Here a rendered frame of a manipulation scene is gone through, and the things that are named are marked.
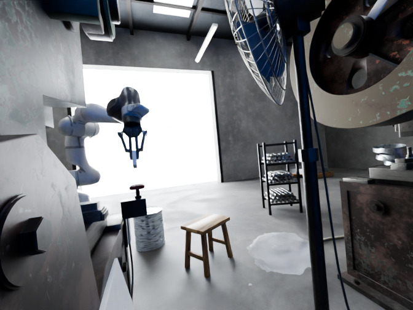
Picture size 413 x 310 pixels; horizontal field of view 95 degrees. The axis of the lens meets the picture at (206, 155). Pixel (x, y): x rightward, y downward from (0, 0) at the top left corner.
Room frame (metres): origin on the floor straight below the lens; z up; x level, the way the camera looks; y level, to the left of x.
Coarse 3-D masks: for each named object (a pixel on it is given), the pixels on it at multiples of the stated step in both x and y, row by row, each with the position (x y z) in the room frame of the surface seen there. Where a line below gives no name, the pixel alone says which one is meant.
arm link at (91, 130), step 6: (90, 126) 1.16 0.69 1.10; (96, 126) 1.19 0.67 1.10; (84, 132) 1.13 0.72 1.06; (90, 132) 1.16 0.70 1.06; (96, 132) 1.20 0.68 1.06; (66, 138) 1.16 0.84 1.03; (72, 138) 1.16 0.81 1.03; (78, 138) 1.17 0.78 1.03; (84, 138) 1.20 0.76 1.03; (90, 138) 1.23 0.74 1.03; (66, 144) 1.15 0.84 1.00; (72, 144) 1.15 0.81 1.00; (78, 144) 1.17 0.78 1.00; (84, 144) 1.21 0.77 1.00
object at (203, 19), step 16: (128, 0) 3.87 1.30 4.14; (144, 0) 4.07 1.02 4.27; (208, 0) 4.25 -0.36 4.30; (224, 0) 4.29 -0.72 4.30; (368, 0) 4.68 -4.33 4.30; (128, 16) 4.30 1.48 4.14; (144, 16) 4.55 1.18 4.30; (160, 16) 4.60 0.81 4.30; (176, 16) 4.64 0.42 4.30; (192, 16) 4.67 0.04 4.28; (208, 16) 4.74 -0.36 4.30; (224, 16) 4.79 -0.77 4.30; (176, 32) 5.24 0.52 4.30; (192, 32) 5.05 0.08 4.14; (224, 32) 5.42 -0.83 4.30
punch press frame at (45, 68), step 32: (0, 0) 0.27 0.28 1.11; (32, 0) 0.36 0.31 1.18; (0, 32) 0.27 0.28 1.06; (32, 32) 0.35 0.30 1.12; (64, 32) 0.51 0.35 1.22; (0, 64) 0.26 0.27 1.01; (32, 64) 0.34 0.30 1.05; (64, 64) 0.49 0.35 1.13; (0, 96) 0.26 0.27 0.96; (32, 96) 0.33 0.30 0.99; (64, 96) 0.47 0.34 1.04; (0, 128) 0.25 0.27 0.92; (32, 128) 0.32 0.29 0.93
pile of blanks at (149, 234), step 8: (144, 216) 1.79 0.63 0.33; (152, 216) 1.81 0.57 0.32; (160, 216) 1.89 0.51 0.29; (136, 224) 1.80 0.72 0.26; (144, 224) 1.78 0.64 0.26; (152, 224) 1.80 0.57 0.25; (160, 224) 1.87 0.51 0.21; (136, 232) 1.83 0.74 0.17; (144, 232) 1.78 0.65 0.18; (152, 232) 1.82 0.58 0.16; (160, 232) 1.86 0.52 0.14; (136, 240) 1.82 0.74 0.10; (144, 240) 1.78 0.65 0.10; (152, 240) 1.80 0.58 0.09; (160, 240) 1.85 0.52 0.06; (136, 248) 1.83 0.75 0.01; (144, 248) 1.79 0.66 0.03; (152, 248) 1.81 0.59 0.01
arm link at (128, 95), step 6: (126, 90) 0.89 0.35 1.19; (132, 90) 0.90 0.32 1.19; (120, 96) 0.90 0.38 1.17; (126, 96) 0.88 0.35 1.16; (132, 96) 0.88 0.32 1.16; (138, 96) 0.92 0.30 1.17; (108, 102) 0.92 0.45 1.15; (114, 102) 0.89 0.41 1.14; (120, 102) 0.89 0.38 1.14; (126, 102) 0.87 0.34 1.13; (132, 102) 0.87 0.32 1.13; (138, 102) 0.90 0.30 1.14; (108, 108) 0.90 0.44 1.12; (114, 108) 0.89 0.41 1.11; (120, 108) 0.89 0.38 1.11; (108, 114) 0.91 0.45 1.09; (114, 114) 0.90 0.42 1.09; (120, 114) 0.92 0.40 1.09
